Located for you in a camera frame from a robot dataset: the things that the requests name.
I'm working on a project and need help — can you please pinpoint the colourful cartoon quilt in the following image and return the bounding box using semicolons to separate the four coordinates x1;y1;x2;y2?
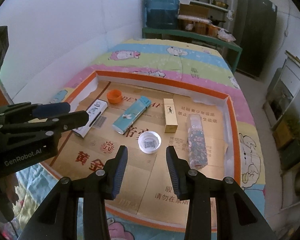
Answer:
12;38;266;240

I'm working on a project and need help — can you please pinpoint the orange cap in tray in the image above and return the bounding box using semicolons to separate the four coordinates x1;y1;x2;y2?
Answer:
106;89;122;104

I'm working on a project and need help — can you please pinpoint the orange rimmed cardboard tray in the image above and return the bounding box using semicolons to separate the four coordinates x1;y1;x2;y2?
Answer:
46;70;241;232

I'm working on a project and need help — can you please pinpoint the operator left hand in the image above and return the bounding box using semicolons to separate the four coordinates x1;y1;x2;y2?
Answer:
0;173;19;222

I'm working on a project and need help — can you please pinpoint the white lighter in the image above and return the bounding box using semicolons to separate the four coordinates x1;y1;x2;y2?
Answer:
72;99;108;138

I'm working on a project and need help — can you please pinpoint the green bench table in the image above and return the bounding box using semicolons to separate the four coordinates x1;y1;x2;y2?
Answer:
142;27;242;73

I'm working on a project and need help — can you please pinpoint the white kitchen counter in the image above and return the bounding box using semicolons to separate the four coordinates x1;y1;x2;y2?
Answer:
263;51;300;210

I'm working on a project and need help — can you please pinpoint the blue water jug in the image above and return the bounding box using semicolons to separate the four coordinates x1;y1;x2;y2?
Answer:
143;0;180;29

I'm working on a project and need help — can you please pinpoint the dark green refrigerator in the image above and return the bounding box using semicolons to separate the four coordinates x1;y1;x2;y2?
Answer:
233;0;277;77

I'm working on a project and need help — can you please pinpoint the teal lighter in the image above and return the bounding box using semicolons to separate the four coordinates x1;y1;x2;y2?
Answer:
112;96;151;134

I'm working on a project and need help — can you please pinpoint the white wall shelf unit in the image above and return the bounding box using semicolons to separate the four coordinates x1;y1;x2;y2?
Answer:
178;0;231;38

